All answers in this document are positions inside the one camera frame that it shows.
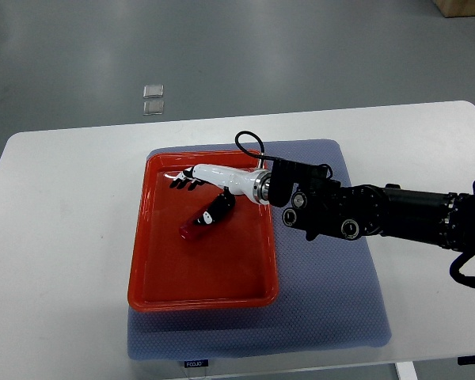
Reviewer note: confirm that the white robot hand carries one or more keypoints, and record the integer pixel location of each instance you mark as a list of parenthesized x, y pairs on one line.
[(235, 182)]

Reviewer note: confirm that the red pepper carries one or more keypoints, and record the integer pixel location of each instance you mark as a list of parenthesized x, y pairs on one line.
[(195, 228)]

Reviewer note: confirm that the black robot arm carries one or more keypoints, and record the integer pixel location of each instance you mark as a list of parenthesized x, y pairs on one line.
[(312, 201)]

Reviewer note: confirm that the red plastic tray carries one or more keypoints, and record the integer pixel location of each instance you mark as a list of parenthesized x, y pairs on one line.
[(233, 265)]

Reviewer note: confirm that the upper floor metal plate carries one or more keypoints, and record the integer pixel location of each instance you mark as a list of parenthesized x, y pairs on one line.
[(153, 91)]

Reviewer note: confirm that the blue mesh mat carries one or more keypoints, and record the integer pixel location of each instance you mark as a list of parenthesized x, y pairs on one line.
[(329, 298)]

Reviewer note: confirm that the black mat label tag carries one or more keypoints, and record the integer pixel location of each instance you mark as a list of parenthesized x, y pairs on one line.
[(198, 363)]

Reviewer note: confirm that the white table leg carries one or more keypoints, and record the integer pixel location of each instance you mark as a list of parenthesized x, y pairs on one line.
[(406, 371)]

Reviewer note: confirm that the cardboard box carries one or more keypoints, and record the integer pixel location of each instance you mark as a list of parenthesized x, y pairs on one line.
[(456, 8)]

